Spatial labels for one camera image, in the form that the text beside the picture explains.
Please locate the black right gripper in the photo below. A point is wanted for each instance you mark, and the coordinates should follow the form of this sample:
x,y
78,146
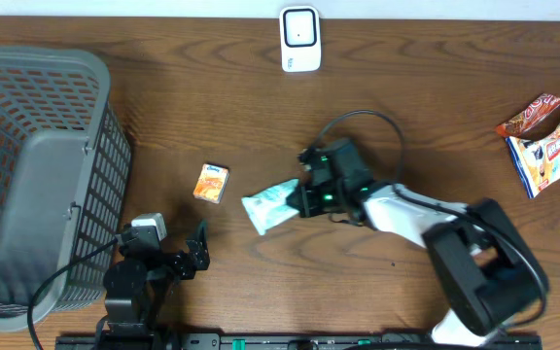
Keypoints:
x,y
307,208

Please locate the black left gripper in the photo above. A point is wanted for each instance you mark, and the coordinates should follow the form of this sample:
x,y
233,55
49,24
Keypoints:
x,y
185,267

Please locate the mint green wipes packet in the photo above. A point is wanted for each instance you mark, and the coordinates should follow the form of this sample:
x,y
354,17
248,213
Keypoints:
x,y
269,208

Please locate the orange tissue pack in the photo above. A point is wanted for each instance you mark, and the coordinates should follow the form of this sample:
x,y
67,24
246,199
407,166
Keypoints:
x,y
211,183

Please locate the yellow snack chips bag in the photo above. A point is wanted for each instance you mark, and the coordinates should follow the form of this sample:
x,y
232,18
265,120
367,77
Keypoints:
x,y
536,162

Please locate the red Top chocolate bar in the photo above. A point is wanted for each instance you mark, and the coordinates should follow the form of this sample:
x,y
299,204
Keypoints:
x,y
531,116

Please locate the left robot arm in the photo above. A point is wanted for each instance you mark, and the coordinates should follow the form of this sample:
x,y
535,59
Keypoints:
x,y
137,286

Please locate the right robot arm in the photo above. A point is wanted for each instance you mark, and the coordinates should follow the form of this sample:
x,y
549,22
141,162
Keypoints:
x,y
486,270

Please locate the white barcode scanner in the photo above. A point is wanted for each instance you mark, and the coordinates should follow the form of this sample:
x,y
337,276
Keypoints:
x,y
300,36

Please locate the grey plastic shopping basket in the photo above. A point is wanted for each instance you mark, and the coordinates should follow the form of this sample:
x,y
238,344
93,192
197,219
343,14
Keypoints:
x,y
64,166

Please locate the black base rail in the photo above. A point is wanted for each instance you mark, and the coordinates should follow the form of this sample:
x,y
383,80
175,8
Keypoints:
x,y
213,341

